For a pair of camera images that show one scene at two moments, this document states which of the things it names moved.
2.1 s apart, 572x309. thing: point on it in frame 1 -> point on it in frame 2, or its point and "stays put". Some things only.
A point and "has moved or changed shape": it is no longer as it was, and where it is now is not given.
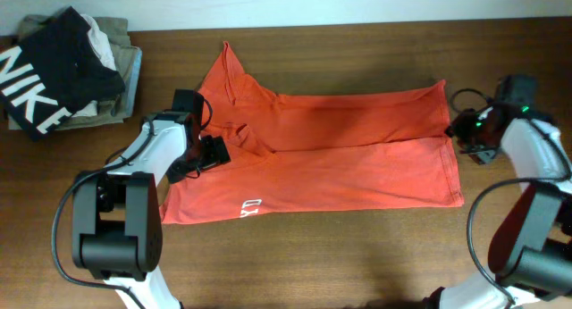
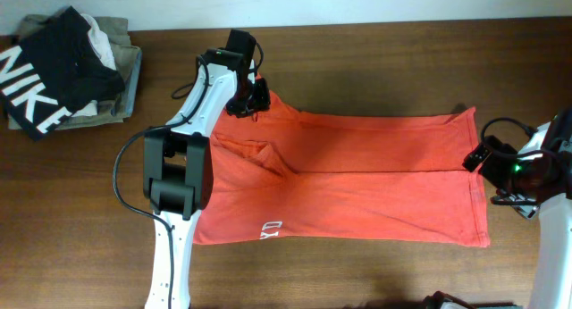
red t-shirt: x=304 y=154 has moved or changed shape
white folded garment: x=102 y=48 stays put
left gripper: x=216 y=151 -> x=263 y=99
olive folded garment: x=116 y=33 stays put
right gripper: x=454 y=130 -> x=489 y=170
